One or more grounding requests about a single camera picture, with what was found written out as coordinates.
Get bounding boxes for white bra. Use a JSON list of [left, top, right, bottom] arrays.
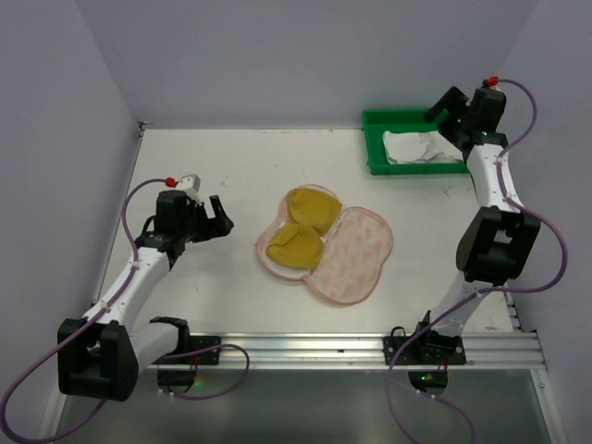
[[382, 131, 463, 165]]

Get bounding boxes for yellow bra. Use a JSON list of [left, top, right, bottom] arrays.
[[264, 187, 342, 271]]

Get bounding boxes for floral mesh laundry bag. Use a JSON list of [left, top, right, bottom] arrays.
[[255, 184, 394, 306]]

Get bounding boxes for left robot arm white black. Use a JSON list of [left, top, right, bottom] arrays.
[[57, 190, 234, 401]]

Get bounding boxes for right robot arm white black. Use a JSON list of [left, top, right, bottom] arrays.
[[411, 78, 540, 355]]

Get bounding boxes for green plastic tray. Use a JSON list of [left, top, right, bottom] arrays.
[[362, 108, 468, 176]]

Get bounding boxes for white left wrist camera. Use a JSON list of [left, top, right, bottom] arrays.
[[175, 173, 201, 204]]

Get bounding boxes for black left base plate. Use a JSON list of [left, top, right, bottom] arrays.
[[155, 335, 221, 366]]

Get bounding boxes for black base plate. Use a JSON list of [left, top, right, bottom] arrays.
[[155, 335, 221, 366], [382, 327, 467, 366]]

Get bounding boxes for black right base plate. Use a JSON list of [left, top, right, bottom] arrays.
[[382, 327, 467, 366]]

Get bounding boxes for aluminium mounting rail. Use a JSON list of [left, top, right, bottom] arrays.
[[57, 328, 549, 374]]

